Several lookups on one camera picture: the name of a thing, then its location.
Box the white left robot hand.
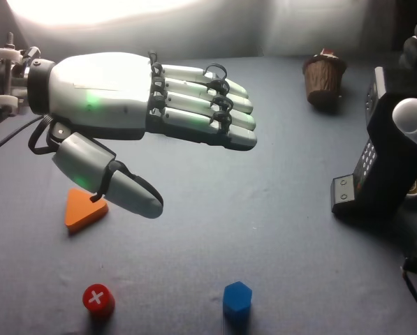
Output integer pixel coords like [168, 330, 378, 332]
[49, 51, 258, 220]

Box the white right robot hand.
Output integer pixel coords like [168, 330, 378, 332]
[392, 19, 417, 153]

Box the black device with keypad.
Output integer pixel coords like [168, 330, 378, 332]
[330, 66, 417, 221]

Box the brown chocolate toy cupcake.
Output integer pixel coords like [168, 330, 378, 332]
[302, 48, 348, 106]

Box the orange triangle block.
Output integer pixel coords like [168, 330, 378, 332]
[64, 188, 110, 234]

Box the white fabric backdrop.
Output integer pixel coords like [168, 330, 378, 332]
[0, 0, 401, 61]

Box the grey table cloth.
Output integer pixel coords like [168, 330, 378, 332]
[0, 54, 417, 335]

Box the red cylinder block white cross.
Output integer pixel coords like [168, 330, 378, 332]
[82, 283, 116, 317]

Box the blue hexagon block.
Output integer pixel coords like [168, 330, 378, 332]
[223, 281, 254, 319]

